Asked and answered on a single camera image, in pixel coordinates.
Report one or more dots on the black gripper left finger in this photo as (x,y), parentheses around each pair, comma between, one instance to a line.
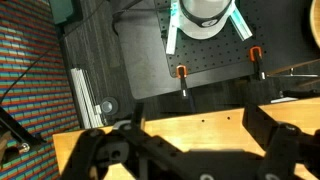
(133,150)

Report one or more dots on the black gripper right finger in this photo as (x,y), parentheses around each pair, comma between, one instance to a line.
(283,146)

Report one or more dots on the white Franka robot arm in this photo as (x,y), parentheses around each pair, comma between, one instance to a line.
(200,15)

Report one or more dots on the grey caster wheel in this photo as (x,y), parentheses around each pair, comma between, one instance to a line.
(108,106)

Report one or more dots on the thin metal rod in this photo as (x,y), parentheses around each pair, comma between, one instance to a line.
(293,75)

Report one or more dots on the grey floor mat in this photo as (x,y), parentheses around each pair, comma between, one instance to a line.
(143,63)

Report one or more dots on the orange black bar clamp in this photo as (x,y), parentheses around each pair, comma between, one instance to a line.
(182,75)
(256,60)

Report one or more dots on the black perforated breadboard plate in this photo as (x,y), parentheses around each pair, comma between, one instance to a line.
(216,53)

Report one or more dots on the black tripod leg with knob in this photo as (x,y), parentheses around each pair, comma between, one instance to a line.
(16,133)

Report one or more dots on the aluminium extrusion bar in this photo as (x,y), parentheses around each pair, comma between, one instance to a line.
(172,33)
(241,26)

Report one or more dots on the round wooden stool top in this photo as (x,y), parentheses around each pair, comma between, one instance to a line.
(316,20)

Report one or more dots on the teal green box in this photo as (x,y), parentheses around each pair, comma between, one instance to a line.
(62,10)

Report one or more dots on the aluminium extrusion rail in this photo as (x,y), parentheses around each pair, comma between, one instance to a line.
(86,100)

